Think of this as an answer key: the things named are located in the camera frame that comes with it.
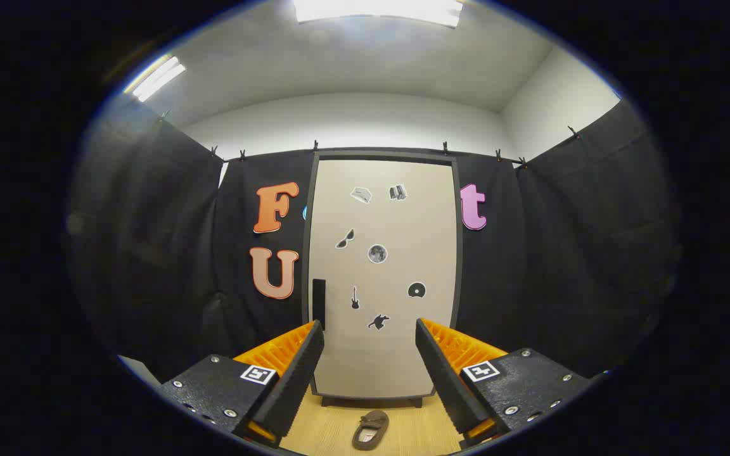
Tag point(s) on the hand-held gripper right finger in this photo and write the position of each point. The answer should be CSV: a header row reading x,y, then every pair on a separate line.
x,y
444,380

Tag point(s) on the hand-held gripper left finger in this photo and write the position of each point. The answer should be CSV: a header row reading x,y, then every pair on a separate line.
x,y
298,373

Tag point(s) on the beige shoe cabinet door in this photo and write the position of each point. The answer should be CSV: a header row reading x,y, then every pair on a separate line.
x,y
371,361

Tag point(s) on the brown fuzzy shoe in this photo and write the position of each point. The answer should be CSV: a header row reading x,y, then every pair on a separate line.
x,y
374,418

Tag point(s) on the dark grey shoe cabinet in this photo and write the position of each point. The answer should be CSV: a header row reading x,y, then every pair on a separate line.
x,y
377,155

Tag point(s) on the black backdrop cloth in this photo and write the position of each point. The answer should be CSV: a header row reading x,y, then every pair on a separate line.
x,y
149,253

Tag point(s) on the row of black cloth clips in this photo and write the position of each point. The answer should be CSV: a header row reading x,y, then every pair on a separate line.
x,y
242,154

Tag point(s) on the ceiling light panel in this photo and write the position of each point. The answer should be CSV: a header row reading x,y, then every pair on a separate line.
x,y
159,77
377,9

